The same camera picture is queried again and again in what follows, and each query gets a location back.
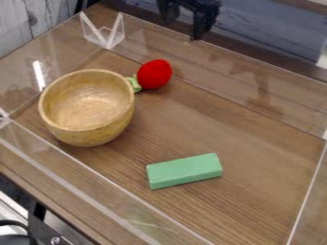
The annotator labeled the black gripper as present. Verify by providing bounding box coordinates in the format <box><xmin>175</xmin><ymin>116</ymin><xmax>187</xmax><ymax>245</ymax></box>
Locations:
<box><xmin>157</xmin><ymin>0</ymin><xmax>223</xmax><ymax>40</ymax></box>

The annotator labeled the red plush strawberry toy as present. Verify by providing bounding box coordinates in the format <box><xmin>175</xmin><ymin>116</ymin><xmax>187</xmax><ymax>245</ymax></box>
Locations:
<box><xmin>127</xmin><ymin>59</ymin><xmax>172</xmax><ymax>93</ymax></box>

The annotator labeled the wooden bowl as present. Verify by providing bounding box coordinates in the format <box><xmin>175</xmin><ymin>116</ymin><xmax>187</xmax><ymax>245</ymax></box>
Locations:
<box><xmin>39</xmin><ymin>69</ymin><xmax>135</xmax><ymax>147</ymax></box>

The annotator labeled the green rectangular block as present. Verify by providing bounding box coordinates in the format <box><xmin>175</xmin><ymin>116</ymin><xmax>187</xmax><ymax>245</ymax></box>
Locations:
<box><xmin>145</xmin><ymin>153</ymin><xmax>223</xmax><ymax>189</ymax></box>

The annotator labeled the clear acrylic tray enclosure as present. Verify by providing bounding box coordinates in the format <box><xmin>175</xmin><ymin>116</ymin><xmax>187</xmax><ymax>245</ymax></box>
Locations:
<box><xmin>0</xmin><ymin>17</ymin><xmax>327</xmax><ymax>245</ymax></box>

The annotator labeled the black metal table frame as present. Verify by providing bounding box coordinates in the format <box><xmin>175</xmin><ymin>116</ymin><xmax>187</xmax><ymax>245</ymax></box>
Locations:
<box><xmin>25</xmin><ymin>198</ymin><xmax>87</xmax><ymax>245</ymax></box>

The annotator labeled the black cable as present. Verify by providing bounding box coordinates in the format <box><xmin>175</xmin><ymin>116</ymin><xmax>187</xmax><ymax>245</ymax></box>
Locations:
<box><xmin>0</xmin><ymin>219</ymin><xmax>36</xmax><ymax>245</ymax></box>

